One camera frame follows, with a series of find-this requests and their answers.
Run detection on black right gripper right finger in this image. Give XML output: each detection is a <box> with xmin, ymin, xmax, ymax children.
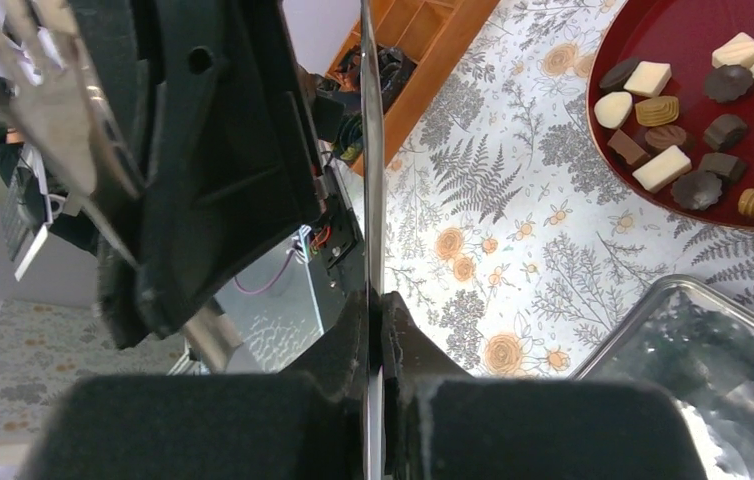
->
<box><xmin>381</xmin><ymin>292</ymin><xmax>706</xmax><ymax>479</ymax></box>

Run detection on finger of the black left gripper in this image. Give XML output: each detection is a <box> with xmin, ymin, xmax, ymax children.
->
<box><xmin>72</xmin><ymin>1</ymin><xmax>320</xmax><ymax>349</ymax></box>

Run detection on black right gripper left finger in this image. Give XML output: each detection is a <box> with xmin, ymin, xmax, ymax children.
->
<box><xmin>19</xmin><ymin>292</ymin><xmax>367</xmax><ymax>479</ymax></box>

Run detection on black paper cup liners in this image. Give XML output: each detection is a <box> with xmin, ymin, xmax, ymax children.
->
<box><xmin>333</xmin><ymin>44</ymin><xmax>418</xmax><ymax>164</ymax></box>

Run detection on floral table mat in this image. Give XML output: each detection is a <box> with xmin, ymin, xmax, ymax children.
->
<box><xmin>384</xmin><ymin>1</ymin><xmax>754</xmax><ymax>376</ymax></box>

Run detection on wooden compartment tray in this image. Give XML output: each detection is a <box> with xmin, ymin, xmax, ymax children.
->
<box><xmin>321</xmin><ymin>0</ymin><xmax>497</xmax><ymax>174</ymax></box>

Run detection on silver tin lid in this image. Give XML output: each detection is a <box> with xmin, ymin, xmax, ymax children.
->
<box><xmin>573</xmin><ymin>275</ymin><xmax>754</xmax><ymax>479</ymax></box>

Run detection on red round tray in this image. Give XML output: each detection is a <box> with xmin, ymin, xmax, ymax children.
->
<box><xmin>586</xmin><ymin>1</ymin><xmax>754</xmax><ymax>231</ymax></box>

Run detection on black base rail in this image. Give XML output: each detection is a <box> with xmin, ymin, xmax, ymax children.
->
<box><xmin>307</xmin><ymin>164</ymin><xmax>365</xmax><ymax>295</ymax></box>

